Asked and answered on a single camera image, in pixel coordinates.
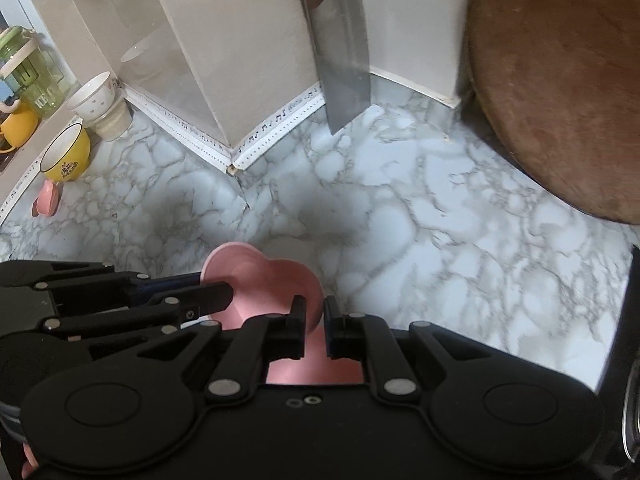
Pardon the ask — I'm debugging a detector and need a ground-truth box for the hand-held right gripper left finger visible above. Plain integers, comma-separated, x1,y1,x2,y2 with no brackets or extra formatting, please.
137,296,306,401

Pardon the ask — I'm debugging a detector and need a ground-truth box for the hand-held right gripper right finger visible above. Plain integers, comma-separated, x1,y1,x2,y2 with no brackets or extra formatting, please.
325,297,483,395

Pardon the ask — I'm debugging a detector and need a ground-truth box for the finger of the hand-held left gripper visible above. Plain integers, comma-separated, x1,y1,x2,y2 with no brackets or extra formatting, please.
44,281,234,339
35,272,203,306

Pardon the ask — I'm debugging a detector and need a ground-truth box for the pink lobed plate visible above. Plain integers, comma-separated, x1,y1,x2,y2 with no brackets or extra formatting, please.
200,242,363,386

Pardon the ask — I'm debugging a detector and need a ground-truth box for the person's left hand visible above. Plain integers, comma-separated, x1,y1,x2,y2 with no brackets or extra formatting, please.
21,439,42,479

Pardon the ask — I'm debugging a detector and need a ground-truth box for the white patterned edge strip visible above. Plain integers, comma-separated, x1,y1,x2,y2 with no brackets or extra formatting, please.
0,85,327,223

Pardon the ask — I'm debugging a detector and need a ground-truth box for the yellow bowl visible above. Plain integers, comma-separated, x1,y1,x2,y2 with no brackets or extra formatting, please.
39,122,92,183

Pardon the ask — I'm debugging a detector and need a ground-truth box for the clear glass cup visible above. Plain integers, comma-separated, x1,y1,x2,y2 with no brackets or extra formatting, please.
90,92,133,142

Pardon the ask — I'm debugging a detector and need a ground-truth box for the white floral bowl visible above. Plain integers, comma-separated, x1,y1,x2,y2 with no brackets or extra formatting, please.
66,71,123,116

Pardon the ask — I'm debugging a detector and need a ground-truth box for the yellow mug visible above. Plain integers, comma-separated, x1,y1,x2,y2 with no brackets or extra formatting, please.
0,100,40,155

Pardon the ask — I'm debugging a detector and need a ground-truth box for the green glass pitcher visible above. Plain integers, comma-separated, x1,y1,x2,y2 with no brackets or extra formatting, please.
0,26,73,121

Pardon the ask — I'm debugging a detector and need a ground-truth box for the steel cleaver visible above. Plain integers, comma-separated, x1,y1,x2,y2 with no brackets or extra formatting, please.
292,0,371,136

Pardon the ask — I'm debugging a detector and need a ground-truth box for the dark appliance edge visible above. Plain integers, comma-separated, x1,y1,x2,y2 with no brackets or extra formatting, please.
595,242,640,466

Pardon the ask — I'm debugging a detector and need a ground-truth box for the round wooden cutting board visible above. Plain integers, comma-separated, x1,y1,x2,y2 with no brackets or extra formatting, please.
462,0,640,226

